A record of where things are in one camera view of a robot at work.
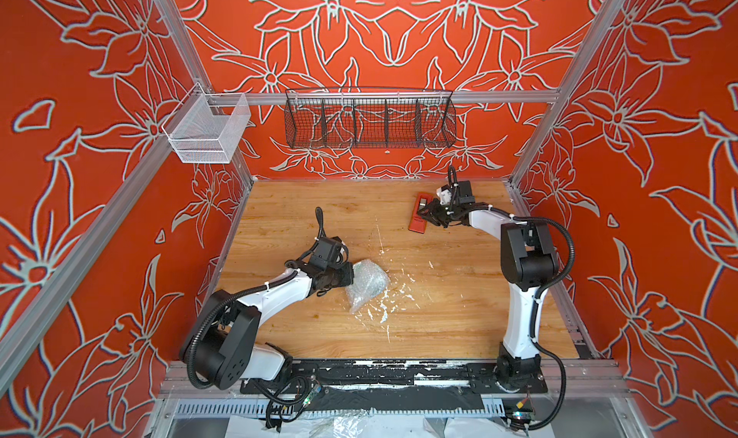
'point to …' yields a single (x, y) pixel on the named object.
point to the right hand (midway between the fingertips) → (421, 208)
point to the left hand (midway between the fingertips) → (354, 272)
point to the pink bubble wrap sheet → (369, 279)
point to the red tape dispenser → (418, 224)
